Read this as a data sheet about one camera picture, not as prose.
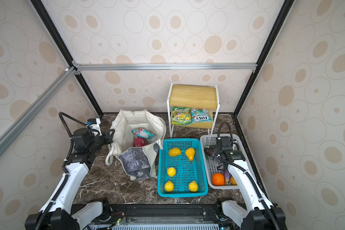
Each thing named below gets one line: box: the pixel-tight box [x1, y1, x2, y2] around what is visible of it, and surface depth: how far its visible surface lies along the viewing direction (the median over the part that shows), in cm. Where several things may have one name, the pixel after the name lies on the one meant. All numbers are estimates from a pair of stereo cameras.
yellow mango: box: [168, 147, 182, 157], surface depth 94 cm
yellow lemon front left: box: [164, 180, 174, 193], surface depth 80 cm
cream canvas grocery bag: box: [104, 109, 167, 181], surface depth 83 cm
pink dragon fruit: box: [133, 136, 147, 147], surface depth 95 cm
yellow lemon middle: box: [166, 166, 176, 177], surface depth 86 cm
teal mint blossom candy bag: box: [131, 127, 155, 140], surface depth 94 cm
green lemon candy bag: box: [171, 106, 192, 126], surface depth 94 cm
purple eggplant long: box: [204, 147, 215, 161], surface depth 94 cm
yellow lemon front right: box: [188, 180, 199, 193], surface depth 80 cm
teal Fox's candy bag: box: [190, 108, 213, 124], surface depth 96 cm
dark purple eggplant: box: [223, 169, 232, 185], surface depth 83 cm
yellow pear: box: [184, 147, 196, 161], surface depth 94 cm
